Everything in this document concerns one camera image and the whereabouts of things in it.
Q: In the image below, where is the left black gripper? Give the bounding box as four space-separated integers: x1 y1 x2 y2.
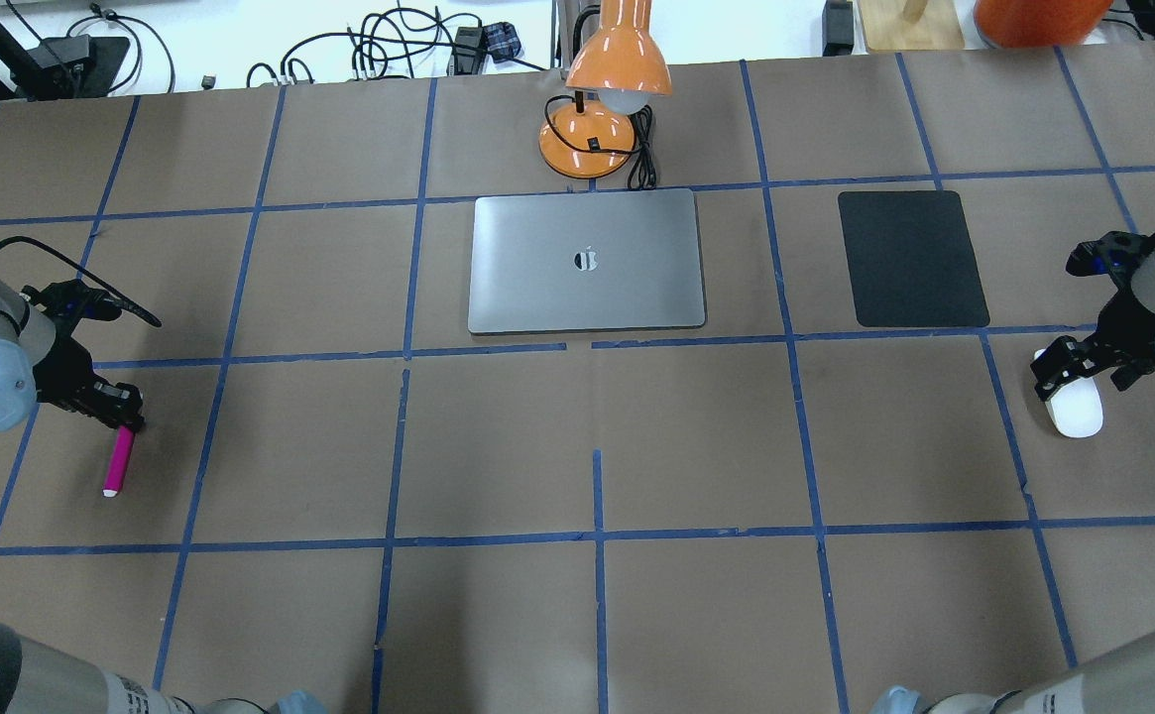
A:
21 280 146 432

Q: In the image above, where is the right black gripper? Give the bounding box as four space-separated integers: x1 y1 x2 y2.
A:
1030 231 1155 402

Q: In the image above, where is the pink marker pen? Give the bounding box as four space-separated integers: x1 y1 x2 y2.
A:
102 425 136 499

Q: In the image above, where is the white computer mouse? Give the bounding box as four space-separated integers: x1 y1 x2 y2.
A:
1040 370 1104 439

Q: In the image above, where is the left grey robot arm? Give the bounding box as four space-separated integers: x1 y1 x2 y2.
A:
0 238 263 713

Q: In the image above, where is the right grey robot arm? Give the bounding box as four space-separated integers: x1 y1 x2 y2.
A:
872 231 1155 713

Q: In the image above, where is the black mousepad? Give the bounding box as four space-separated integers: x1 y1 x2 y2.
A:
837 189 990 328

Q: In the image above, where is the black stand background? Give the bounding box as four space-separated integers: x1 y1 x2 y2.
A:
0 1 141 101

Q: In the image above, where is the orange object background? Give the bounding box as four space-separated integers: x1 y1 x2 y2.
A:
973 1 1112 49

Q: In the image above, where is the wooden board background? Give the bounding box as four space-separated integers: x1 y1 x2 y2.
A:
855 1 966 54

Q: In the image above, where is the black power adapter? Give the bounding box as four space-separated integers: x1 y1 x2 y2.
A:
446 27 487 76

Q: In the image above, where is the silver grey laptop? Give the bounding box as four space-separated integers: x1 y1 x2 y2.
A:
465 188 708 335

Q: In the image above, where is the orange desk lamp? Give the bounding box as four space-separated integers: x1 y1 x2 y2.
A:
539 1 673 188

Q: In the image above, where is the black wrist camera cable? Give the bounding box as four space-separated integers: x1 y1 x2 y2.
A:
0 236 164 328

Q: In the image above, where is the black cable bundle background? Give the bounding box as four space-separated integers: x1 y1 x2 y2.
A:
240 1 557 87

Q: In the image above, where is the black lamp power cable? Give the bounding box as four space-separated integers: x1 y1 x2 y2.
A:
543 91 660 191

